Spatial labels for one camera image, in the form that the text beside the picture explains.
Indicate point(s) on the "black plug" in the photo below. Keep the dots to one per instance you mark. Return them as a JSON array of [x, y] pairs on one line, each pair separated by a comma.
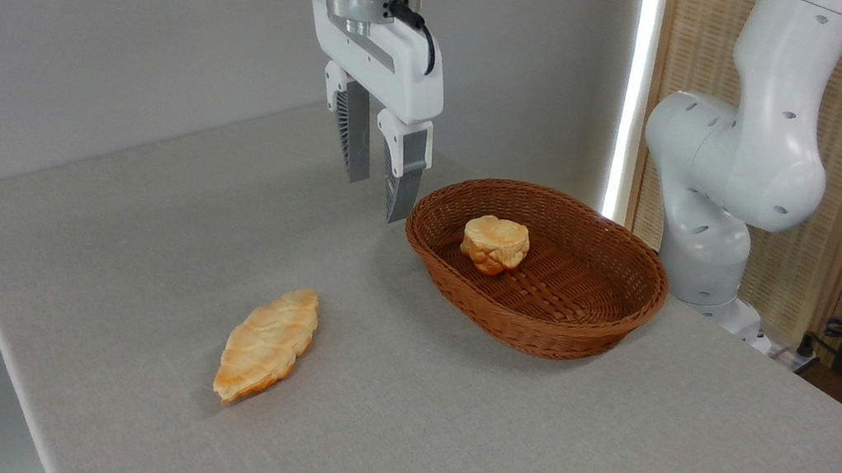
[[807, 346]]

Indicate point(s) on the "brown wicker oval basket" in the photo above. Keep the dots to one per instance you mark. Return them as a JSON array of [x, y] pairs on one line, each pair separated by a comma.
[[583, 327]]

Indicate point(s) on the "round bread roll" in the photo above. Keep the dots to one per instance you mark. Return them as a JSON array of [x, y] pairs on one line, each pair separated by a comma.
[[495, 243]]

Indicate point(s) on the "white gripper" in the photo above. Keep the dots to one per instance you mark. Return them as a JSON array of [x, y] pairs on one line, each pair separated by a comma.
[[403, 75]]

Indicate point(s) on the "long flat bread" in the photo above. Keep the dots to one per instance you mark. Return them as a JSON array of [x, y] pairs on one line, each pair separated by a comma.
[[263, 346]]

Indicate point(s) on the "grey tablecloth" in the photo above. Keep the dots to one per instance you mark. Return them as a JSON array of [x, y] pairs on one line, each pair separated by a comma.
[[441, 440]]

